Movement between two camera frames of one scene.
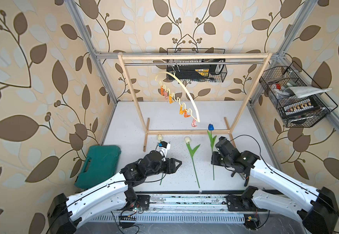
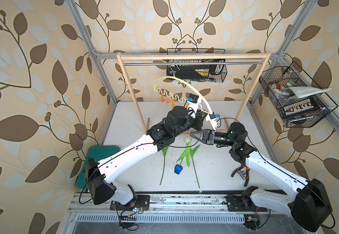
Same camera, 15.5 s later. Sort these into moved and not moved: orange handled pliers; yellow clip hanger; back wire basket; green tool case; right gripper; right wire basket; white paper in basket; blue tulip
Moved: right gripper; yellow clip hanger; blue tulip
Not moved: back wire basket; white paper in basket; orange handled pliers; right wire basket; green tool case
